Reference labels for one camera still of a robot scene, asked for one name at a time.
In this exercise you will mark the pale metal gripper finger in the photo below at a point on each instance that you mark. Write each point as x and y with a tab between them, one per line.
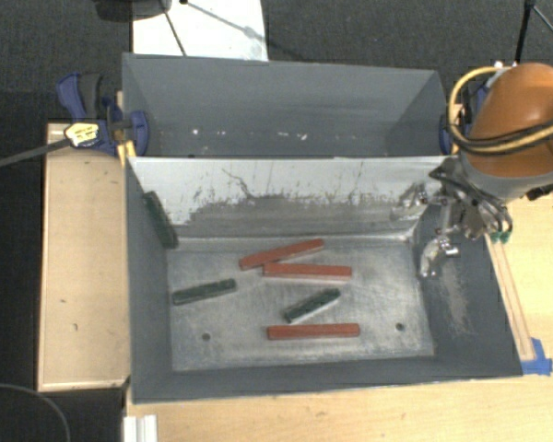
431	256
410	203

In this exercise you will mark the red-brown flat block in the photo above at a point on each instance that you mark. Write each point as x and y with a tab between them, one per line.
309	271
281	254
313	331

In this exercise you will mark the dark green flat block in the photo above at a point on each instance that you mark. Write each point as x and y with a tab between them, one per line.
311	305
204	291
160	221

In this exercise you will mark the grey metal bin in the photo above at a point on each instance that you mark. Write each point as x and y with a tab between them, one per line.
276	191

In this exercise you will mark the pale wood flat board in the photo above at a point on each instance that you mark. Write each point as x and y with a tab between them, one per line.
85	265

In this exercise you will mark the black cylinder on white bracket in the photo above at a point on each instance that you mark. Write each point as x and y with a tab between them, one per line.
541	193

